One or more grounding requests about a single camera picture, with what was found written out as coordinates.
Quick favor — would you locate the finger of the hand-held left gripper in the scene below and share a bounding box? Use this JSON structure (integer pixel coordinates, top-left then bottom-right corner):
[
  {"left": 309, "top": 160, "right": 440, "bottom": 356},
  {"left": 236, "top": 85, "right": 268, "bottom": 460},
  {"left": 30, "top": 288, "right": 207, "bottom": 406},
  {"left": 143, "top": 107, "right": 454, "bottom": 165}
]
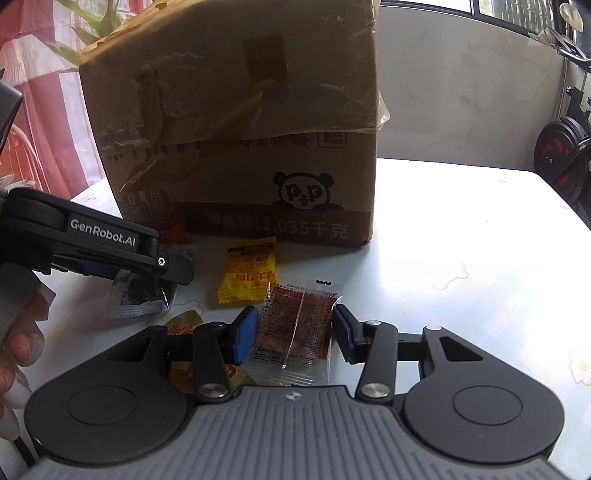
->
[{"left": 51, "top": 251, "right": 195, "bottom": 287}]

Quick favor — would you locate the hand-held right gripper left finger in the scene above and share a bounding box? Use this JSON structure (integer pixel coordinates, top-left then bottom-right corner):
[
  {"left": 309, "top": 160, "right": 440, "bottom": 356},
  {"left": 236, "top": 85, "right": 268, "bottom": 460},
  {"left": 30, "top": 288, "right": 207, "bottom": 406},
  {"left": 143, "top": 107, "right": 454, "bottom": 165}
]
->
[{"left": 105, "top": 305, "right": 260, "bottom": 403}]

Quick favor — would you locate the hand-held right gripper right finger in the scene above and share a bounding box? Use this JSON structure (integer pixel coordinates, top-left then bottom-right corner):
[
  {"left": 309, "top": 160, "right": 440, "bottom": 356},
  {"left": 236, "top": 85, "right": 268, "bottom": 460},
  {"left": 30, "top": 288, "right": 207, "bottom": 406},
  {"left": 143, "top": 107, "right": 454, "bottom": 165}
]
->
[{"left": 331, "top": 304, "right": 492, "bottom": 403}]

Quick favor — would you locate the clear blue snack packet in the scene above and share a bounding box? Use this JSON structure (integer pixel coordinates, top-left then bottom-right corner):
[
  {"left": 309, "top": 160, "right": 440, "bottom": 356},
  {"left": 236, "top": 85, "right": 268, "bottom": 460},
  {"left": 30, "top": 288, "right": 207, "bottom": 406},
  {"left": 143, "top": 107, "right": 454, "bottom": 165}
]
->
[{"left": 102, "top": 270, "right": 178, "bottom": 320}]

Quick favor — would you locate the clear red snack packet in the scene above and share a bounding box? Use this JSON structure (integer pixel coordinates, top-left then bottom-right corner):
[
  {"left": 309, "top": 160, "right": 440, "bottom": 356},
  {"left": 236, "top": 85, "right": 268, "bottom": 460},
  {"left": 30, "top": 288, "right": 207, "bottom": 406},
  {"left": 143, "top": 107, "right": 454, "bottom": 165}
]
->
[{"left": 247, "top": 279, "right": 345, "bottom": 384}]

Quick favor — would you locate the brown cardboard box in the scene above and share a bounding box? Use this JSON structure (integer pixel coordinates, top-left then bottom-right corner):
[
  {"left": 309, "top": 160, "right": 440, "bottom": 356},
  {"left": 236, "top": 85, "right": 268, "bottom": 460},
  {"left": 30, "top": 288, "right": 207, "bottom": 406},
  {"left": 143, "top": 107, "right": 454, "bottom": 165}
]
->
[{"left": 78, "top": 0, "right": 391, "bottom": 247}]

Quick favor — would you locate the person's left hand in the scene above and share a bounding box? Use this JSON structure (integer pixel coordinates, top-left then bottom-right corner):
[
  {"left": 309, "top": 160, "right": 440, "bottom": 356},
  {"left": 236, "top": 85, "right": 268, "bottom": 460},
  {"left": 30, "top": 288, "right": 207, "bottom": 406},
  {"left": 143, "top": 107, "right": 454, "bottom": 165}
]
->
[{"left": 0, "top": 286, "right": 57, "bottom": 444}]

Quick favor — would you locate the small orange snack packet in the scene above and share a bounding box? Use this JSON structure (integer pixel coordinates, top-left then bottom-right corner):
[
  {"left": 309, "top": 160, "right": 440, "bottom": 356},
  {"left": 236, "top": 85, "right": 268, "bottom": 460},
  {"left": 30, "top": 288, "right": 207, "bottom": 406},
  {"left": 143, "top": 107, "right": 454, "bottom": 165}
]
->
[{"left": 164, "top": 310, "right": 254, "bottom": 393}]

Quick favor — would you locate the yellow snack packet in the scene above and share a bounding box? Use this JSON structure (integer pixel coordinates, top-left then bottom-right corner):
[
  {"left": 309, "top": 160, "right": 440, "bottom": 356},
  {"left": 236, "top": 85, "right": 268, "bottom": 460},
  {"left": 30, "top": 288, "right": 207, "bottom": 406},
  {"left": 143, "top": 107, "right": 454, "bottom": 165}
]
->
[{"left": 217, "top": 236, "right": 279, "bottom": 308}]

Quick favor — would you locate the red printed curtain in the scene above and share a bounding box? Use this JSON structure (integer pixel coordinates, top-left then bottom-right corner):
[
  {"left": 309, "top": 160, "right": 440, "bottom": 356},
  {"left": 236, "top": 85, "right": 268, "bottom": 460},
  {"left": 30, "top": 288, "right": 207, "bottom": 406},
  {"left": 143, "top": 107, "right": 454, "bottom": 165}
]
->
[{"left": 0, "top": 0, "right": 153, "bottom": 204}]

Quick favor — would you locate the black exercise bike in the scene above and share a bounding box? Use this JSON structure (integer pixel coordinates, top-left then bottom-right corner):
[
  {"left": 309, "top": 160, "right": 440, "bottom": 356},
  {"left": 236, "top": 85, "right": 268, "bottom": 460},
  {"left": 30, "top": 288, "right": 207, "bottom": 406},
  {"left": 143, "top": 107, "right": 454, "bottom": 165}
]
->
[{"left": 533, "top": 83, "right": 591, "bottom": 232}]

